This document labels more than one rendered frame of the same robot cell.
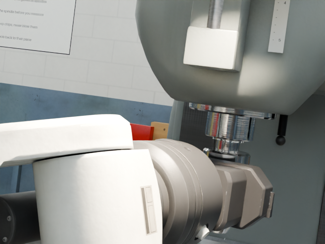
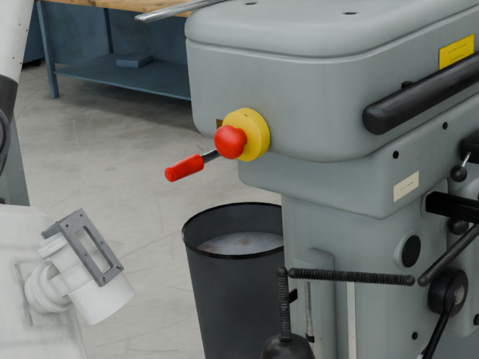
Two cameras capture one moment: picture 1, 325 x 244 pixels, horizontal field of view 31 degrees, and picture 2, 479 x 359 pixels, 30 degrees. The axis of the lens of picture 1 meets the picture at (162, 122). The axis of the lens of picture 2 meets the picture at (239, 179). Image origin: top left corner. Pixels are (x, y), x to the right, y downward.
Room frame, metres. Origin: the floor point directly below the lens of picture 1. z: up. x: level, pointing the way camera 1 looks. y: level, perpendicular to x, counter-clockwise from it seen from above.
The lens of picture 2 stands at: (-0.53, -0.40, 2.10)
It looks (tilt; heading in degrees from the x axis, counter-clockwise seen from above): 22 degrees down; 25
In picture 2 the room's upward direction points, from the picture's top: 4 degrees counter-clockwise
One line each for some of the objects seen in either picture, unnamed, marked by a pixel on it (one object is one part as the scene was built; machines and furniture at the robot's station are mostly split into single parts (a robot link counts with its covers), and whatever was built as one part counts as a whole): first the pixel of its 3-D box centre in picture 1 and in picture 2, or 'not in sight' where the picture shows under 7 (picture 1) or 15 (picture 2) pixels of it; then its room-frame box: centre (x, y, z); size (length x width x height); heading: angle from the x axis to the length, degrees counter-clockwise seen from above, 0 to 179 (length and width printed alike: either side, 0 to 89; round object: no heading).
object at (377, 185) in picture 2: not in sight; (375, 130); (0.62, -0.08, 1.68); 0.34 x 0.24 x 0.10; 163
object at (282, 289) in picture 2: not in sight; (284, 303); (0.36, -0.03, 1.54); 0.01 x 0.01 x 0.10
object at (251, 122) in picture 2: not in sight; (245, 134); (0.36, 0.00, 1.76); 0.06 x 0.02 x 0.06; 73
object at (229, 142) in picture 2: not in sight; (232, 140); (0.33, 0.01, 1.76); 0.04 x 0.03 x 0.04; 73
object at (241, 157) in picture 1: (226, 155); not in sight; (0.58, -0.07, 1.26); 0.05 x 0.05 x 0.01
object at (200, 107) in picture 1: (232, 109); not in sight; (0.58, -0.07, 1.31); 0.09 x 0.09 x 0.01
